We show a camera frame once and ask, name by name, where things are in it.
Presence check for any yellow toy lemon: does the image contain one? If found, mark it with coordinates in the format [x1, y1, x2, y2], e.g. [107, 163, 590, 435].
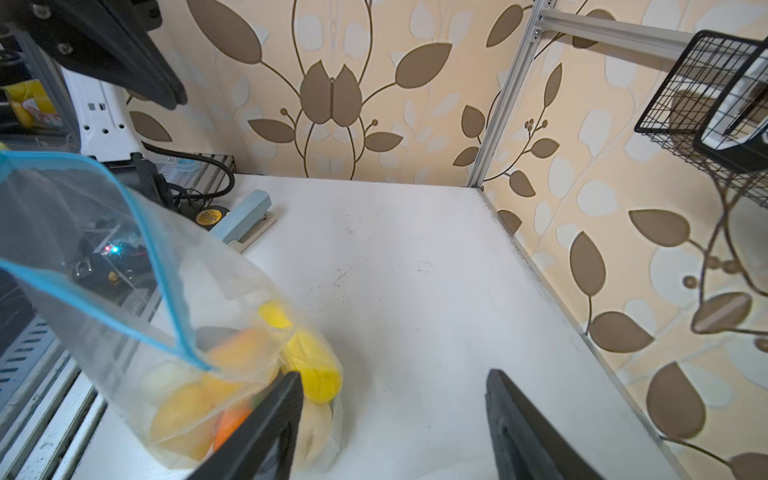
[258, 299, 343, 404]

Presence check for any grey blue flat plate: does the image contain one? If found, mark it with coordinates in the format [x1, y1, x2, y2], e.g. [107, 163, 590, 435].
[210, 190, 277, 253]

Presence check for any beige toy potato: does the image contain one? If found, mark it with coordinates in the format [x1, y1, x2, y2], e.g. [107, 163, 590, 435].
[292, 399, 333, 470]

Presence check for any orange toy tangerine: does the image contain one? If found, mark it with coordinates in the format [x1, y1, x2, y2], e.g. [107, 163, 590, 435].
[213, 401, 253, 451]

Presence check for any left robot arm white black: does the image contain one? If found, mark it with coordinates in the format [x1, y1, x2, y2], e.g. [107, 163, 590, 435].
[1, 1, 187, 162]

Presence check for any yellow red toy peach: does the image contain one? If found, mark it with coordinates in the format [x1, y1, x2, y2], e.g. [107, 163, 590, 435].
[208, 328, 278, 372]

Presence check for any yellow black tape measure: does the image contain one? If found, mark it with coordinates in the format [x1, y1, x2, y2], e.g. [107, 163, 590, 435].
[178, 204, 229, 230]

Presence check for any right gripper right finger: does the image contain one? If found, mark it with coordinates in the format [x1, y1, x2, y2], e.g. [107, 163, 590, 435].
[485, 369, 601, 480]

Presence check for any black wire basket back wall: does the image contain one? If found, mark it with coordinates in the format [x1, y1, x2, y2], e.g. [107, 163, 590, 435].
[634, 30, 767, 208]

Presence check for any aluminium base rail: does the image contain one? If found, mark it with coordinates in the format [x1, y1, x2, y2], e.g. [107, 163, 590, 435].
[0, 287, 163, 480]

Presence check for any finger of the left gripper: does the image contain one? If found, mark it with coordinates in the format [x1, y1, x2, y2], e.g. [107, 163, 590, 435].
[11, 0, 188, 110]

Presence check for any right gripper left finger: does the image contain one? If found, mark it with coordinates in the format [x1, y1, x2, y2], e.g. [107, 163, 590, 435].
[188, 372, 304, 480]

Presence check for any clear zip bag blue zipper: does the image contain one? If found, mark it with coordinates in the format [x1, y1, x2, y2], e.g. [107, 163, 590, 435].
[1, 151, 343, 471]

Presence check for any small yellow toy fruit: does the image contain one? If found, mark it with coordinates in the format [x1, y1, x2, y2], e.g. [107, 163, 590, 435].
[150, 374, 244, 461]

